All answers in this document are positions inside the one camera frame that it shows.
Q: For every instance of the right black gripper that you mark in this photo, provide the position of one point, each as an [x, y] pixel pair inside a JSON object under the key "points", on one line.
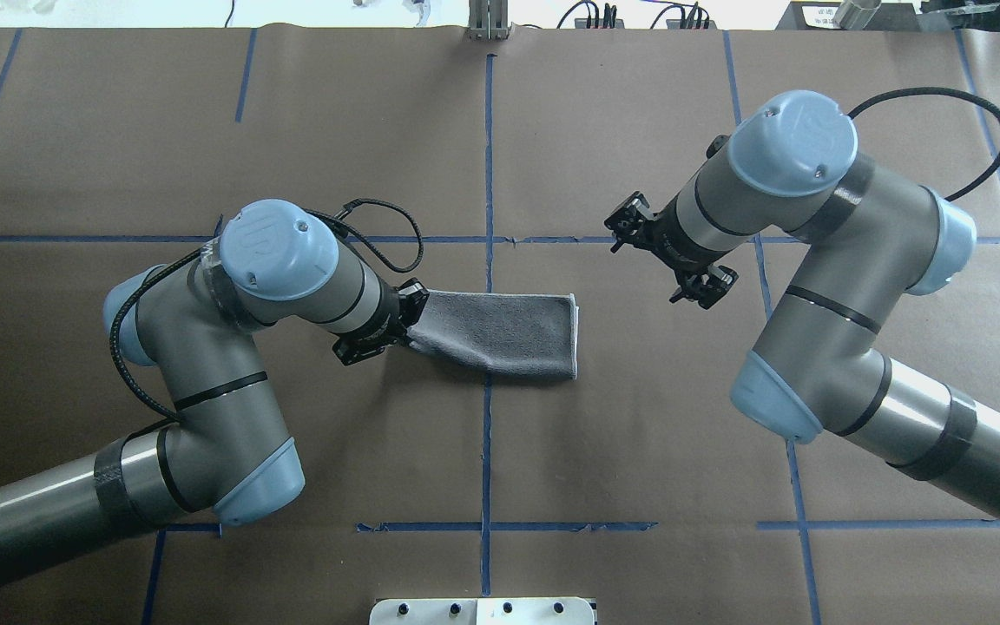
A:
{"points": [[672, 249]]}

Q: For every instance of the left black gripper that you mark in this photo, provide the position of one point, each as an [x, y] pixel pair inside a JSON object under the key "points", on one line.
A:
{"points": [[390, 318]]}

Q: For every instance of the pink towel grey back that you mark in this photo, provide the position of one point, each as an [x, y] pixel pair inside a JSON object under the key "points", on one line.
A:
{"points": [[516, 336]]}

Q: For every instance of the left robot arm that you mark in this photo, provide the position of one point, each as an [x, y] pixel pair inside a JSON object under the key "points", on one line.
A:
{"points": [[224, 445]]}

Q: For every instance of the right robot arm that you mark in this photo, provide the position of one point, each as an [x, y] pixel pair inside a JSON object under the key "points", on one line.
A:
{"points": [[873, 237]]}

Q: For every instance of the aluminium frame post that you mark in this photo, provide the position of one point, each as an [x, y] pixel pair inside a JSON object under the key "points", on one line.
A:
{"points": [[488, 20]]}

